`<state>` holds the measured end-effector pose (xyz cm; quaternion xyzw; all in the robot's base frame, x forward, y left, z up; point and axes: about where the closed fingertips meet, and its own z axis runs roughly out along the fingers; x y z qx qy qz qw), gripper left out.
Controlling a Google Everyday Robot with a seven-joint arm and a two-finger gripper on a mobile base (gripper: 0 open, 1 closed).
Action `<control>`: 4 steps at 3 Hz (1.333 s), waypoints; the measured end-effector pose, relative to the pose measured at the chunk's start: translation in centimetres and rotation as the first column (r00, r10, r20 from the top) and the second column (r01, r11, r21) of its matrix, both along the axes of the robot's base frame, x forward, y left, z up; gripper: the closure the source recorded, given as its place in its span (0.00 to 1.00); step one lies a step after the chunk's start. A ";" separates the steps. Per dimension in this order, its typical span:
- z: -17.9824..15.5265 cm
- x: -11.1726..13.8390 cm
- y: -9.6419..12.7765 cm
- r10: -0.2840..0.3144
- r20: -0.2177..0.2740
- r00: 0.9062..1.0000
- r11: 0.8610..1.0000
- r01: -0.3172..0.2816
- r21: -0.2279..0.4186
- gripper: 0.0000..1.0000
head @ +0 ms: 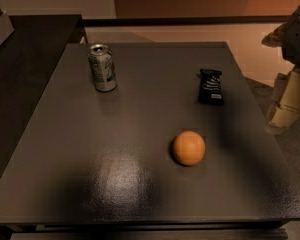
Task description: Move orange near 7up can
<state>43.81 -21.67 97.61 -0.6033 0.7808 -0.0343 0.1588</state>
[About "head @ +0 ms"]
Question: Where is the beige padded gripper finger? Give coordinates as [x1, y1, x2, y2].
[265, 66, 300, 134]

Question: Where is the silver 7up soda can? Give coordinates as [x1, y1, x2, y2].
[88, 44, 117, 92]

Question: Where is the black snack packet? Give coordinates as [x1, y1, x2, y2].
[198, 69, 224, 105]

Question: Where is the orange fruit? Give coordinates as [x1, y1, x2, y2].
[172, 131, 206, 166]

